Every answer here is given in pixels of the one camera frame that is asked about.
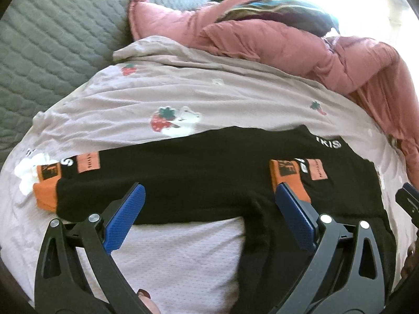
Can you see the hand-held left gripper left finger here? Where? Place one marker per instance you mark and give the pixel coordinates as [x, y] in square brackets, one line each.
[126, 214]

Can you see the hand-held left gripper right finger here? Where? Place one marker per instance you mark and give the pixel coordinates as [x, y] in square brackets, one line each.
[294, 216]

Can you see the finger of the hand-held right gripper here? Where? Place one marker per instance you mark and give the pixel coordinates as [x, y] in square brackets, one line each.
[411, 190]
[407, 206]

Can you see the black sweater with orange cuffs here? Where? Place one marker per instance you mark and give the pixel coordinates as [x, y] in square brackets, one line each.
[196, 176]

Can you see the person's left hand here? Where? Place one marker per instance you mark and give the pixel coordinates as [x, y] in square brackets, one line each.
[147, 302]

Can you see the lilac strawberry printed blanket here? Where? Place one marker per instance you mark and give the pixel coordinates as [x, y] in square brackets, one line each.
[229, 98]

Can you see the pink quilt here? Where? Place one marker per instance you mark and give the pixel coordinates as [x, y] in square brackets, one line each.
[262, 39]

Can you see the grey quilted bedspread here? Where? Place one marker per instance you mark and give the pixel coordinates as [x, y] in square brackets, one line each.
[49, 39]

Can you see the dark striped pillow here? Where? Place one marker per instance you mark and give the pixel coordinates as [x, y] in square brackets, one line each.
[278, 11]

